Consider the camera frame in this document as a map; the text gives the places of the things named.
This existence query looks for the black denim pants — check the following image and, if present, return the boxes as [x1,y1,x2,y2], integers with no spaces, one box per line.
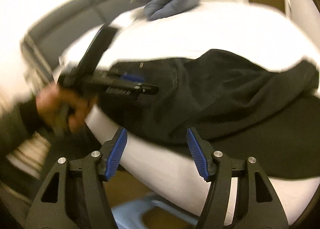
[99,50,319,179]

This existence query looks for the person's left hand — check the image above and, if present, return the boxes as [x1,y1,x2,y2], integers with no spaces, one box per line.
[36,83,98,136]

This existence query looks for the grey upholstered headboard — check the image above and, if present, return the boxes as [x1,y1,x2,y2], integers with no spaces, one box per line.
[20,0,137,85]

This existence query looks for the light blue plastic stool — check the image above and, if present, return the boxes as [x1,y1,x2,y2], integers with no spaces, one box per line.
[111,193,199,228]

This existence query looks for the white bed sheet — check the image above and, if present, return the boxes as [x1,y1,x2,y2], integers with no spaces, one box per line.
[53,1,320,226]

